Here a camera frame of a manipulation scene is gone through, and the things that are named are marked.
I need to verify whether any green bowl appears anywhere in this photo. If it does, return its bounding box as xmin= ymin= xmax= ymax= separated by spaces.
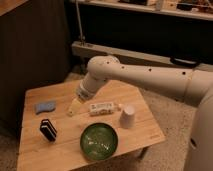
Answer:
xmin=80 ymin=123 xmax=118 ymax=161

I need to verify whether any metal pole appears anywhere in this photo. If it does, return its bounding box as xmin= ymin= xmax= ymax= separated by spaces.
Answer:
xmin=75 ymin=0 xmax=85 ymax=45

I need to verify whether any white rectangular box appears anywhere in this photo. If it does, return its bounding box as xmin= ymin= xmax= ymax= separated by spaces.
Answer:
xmin=89 ymin=102 xmax=115 ymax=116

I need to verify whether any black whiteboard eraser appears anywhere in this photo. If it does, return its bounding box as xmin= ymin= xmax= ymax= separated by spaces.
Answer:
xmin=40 ymin=119 xmax=57 ymax=142

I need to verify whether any wooden table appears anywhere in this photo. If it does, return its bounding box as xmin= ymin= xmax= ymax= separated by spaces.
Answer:
xmin=17 ymin=81 xmax=165 ymax=171

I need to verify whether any blue sponge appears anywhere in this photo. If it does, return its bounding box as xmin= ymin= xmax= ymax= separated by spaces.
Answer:
xmin=35 ymin=101 xmax=56 ymax=114

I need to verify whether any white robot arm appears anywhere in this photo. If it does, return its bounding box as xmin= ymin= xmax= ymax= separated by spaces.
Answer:
xmin=68 ymin=56 xmax=213 ymax=171

